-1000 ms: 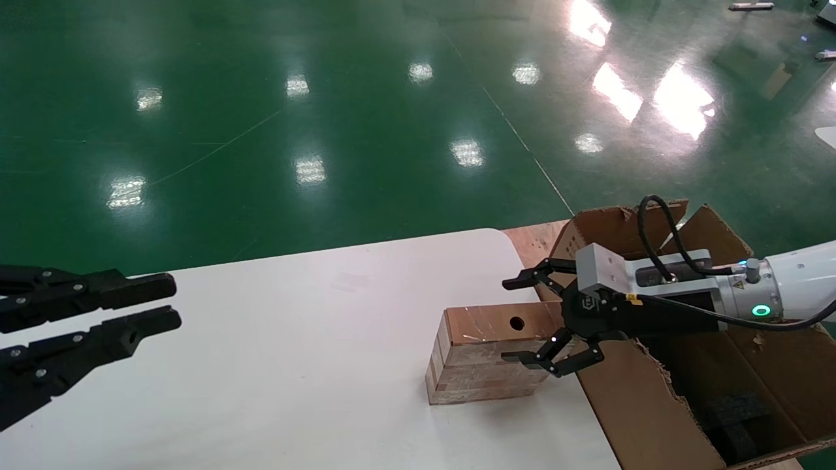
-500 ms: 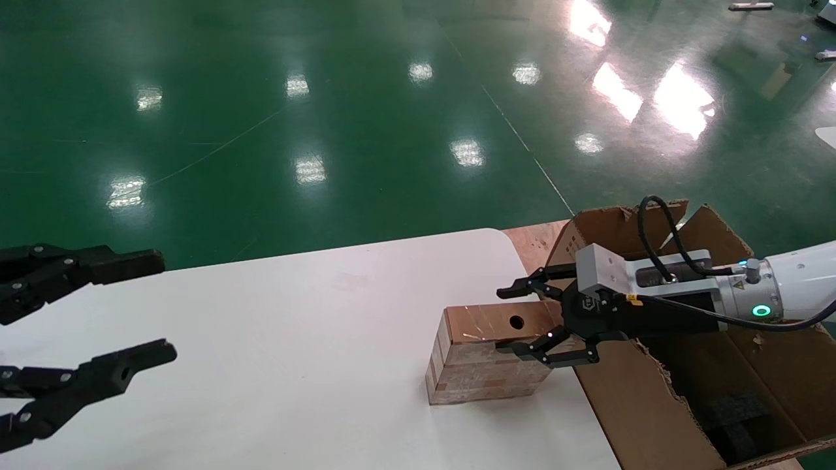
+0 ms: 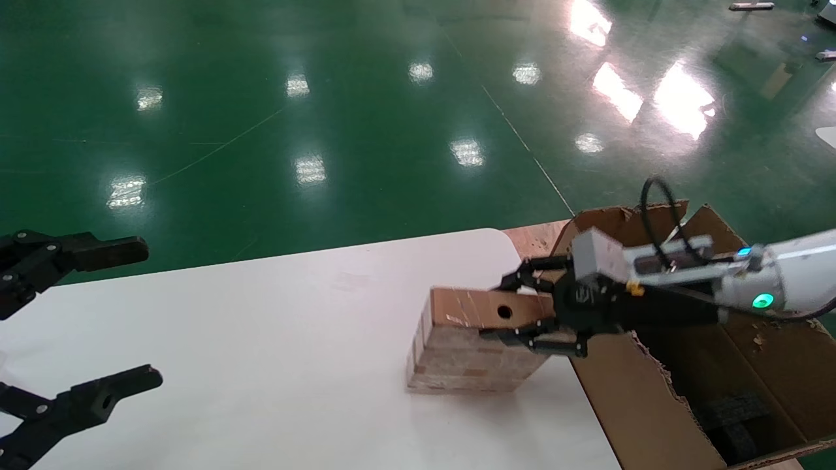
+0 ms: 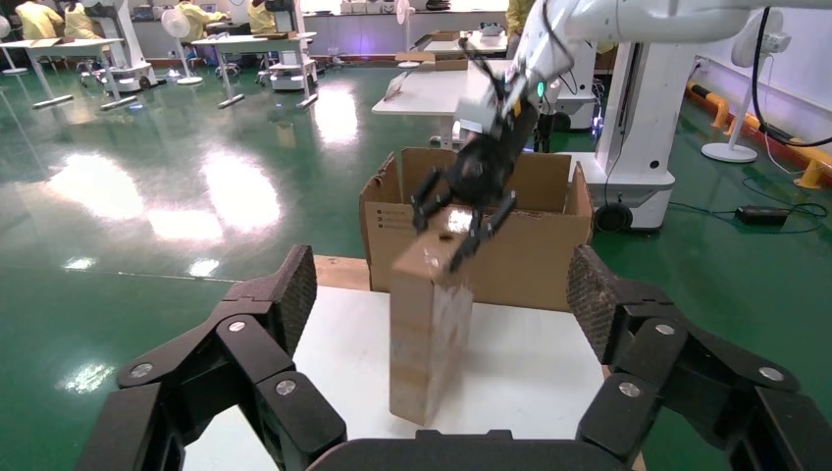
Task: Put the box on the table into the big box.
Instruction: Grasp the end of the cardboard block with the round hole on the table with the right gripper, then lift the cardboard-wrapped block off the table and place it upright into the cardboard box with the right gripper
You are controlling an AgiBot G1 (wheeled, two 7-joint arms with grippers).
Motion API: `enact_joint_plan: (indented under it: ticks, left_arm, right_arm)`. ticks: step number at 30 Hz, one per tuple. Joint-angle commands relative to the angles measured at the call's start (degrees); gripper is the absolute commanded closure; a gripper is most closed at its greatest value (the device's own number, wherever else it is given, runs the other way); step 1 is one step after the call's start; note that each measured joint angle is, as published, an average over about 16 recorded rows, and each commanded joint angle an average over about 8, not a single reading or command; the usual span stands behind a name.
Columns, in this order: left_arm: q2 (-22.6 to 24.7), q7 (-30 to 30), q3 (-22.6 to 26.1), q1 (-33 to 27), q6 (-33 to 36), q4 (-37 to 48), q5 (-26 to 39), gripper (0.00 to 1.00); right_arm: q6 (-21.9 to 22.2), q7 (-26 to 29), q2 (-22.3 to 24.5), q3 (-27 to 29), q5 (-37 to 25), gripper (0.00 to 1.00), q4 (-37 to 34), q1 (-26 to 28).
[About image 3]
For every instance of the big torn cardboard box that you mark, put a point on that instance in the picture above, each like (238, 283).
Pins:
(627, 405)

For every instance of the black foam block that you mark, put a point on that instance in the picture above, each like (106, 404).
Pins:
(731, 424)

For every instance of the small white floor object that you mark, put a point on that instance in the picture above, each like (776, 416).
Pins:
(826, 55)

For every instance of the white rounded floor object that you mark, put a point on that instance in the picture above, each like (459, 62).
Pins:
(828, 137)

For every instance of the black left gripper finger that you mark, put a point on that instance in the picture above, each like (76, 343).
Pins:
(98, 251)
(91, 401)

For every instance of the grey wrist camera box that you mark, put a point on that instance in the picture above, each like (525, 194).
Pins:
(597, 254)

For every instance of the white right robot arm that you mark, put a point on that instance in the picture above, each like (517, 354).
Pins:
(803, 267)

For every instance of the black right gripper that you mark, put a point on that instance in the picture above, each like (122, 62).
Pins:
(588, 303)

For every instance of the white bar on floor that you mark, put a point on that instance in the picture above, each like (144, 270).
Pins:
(751, 6)

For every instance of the brown wooden board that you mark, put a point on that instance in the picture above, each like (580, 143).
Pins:
(535, 238)

